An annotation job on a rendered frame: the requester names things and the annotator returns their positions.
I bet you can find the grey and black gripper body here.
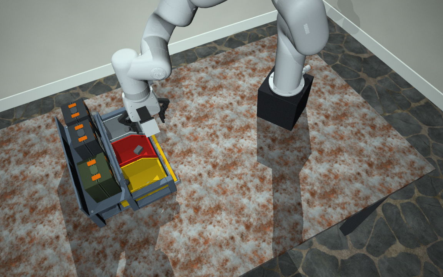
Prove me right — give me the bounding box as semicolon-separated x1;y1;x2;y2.
122;86;161;122

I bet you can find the yellow open bin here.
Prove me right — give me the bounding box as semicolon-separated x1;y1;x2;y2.
121;158;168;201

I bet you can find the red open bin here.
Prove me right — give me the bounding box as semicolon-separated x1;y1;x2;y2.
111;135;158;167

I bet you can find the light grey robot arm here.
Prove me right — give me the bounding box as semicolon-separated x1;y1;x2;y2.
111;0;329;137

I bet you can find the grey metal bin rack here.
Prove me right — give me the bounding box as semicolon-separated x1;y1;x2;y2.
54;107;180;228

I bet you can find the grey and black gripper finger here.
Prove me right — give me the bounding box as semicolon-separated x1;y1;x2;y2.
158;98;170;123
118;111;139;134

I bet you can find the olive green case with orange latches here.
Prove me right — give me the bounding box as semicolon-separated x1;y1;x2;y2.
77;152;122;203

